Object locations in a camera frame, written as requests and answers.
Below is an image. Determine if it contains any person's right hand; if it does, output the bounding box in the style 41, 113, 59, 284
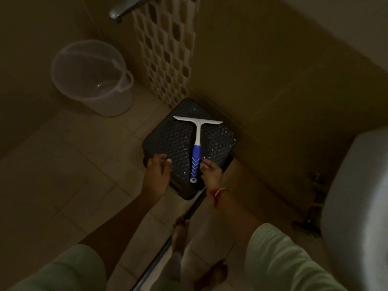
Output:
200, 158, 227, 196

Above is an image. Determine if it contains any person's left hand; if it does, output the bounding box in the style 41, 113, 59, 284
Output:
142, 154, 172, 201

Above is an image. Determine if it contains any black plastic stool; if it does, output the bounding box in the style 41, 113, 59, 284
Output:
142, 98, 237, 200

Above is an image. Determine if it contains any person's right forearm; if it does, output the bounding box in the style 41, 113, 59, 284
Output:
212, 191, 265, 258

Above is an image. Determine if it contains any person's left forearm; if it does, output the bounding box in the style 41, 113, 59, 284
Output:
78, 191, 165, 279

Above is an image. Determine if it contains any red thread wristband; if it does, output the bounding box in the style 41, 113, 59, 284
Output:
209, 187, 228, 208

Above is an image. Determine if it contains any person's left foot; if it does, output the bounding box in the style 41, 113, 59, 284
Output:
171, 216, 190, 255

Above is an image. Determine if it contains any person's foot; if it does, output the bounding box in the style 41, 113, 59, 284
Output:
171, 216, 190, 255
194, 259, 228, 291

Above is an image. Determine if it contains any metal floor door track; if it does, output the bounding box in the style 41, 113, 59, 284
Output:
132, 191, 208, 291

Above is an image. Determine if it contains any translucent plastic bucket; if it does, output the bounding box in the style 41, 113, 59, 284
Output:
51, 39, 134, 117

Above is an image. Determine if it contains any person's right foot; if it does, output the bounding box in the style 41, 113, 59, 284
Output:
194, 259, 228, 291

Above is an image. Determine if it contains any metal water valve with pipe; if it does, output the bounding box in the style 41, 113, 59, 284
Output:
292, 173, 328, 238

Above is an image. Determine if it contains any pale green right sleeve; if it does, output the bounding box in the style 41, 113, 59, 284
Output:
245, 222, 349, 291

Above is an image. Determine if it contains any pale green sleeve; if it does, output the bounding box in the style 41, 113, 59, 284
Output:
245, 222, 349, 291
8, 244, 108, 291

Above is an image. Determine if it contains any pale green left sleeve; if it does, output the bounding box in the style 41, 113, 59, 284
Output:
8, 244, 108, 291

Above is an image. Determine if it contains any white toilet cistern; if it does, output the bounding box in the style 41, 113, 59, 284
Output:
321, 127, 388, 291

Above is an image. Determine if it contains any chrome water tap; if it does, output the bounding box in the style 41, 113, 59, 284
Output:
109, 0, 162, 24

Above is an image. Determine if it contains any white squeegee with blue handle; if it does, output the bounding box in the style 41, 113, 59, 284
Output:
173, 116, 224, 183

